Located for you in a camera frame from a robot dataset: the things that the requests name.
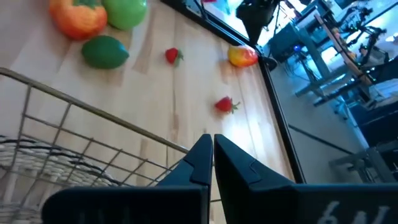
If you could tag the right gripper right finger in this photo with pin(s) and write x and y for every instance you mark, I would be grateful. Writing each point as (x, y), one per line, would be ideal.
(280, 202)

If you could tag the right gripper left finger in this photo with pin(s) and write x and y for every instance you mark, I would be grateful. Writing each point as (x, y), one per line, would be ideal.
(130, 205)

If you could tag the red yellow toy mango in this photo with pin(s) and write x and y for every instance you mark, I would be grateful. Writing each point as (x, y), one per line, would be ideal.
(242, 56)

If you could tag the dark green toy lime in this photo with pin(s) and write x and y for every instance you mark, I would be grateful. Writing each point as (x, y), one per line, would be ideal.
(105, 52)

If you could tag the orange toy tomato green calyx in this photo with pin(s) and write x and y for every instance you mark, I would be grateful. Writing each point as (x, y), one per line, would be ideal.
(77, 21)

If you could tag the green toy apple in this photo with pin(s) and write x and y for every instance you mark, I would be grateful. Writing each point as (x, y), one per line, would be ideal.
(124, 12)

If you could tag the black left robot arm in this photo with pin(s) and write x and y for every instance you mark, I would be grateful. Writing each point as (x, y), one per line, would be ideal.
(255, 15)

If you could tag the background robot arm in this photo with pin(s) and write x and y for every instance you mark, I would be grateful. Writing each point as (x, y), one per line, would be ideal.
(370, 34)

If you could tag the gray metal stand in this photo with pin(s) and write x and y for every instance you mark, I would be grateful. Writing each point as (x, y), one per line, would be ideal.
(373, 161)

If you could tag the small red toy strawberry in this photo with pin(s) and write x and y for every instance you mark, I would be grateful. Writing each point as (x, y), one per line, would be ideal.
(224, 104)
(172, 56)

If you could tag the wooden desk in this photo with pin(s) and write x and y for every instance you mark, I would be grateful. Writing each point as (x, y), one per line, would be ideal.
(345, 49)

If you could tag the gray metal desk frame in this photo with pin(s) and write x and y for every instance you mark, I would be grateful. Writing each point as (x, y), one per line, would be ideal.
(292, 43)

